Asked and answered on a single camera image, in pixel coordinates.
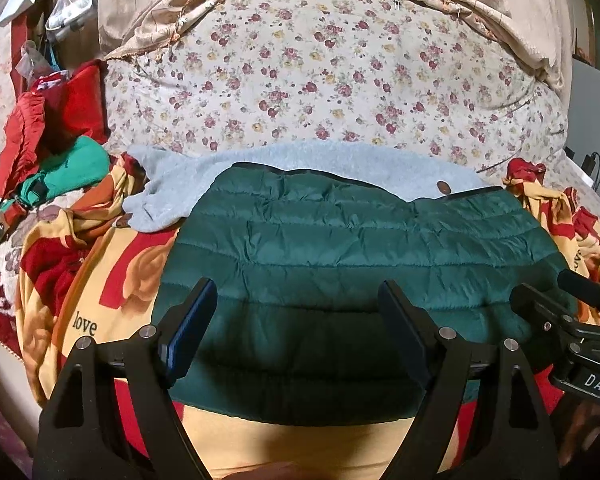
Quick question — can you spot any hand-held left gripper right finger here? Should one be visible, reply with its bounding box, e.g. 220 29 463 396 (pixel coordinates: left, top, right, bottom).
377 280 565 480

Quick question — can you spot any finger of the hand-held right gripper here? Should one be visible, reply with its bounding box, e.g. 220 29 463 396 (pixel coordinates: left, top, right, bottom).
556 268 600 312
510 283 600 343

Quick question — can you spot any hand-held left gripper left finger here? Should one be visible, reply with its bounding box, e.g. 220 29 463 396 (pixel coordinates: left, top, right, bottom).
35 277 219 480

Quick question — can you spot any green puffer jacket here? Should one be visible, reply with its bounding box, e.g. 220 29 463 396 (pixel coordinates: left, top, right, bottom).
150 162 581 427

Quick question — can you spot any yellow red printed blanket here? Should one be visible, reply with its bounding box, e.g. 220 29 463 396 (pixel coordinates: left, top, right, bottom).
17 152 600 480

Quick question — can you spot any grey fleece garment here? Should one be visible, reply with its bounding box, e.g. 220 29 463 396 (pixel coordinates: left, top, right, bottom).
122 140 487 234

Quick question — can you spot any white appliance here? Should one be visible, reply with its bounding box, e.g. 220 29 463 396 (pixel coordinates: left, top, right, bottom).
567 52 600 197

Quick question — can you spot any red white woven blanket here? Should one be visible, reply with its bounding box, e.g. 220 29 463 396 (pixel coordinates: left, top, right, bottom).
0 195 47 357

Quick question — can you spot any green cloth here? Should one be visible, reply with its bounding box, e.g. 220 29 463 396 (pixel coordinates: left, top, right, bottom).
20 136 113 207

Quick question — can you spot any red cloth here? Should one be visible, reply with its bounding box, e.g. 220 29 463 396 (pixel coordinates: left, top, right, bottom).
0 59 112 202

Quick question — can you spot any floral quilt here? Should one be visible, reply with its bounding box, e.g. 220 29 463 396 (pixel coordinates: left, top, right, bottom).
102 0 572 177

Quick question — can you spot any beige fringed curtain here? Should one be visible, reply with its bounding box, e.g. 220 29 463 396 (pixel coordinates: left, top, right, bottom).
70 0 583 92

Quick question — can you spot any clear plastic bag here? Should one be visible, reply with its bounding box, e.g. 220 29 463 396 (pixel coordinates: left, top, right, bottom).
45 0 97 44

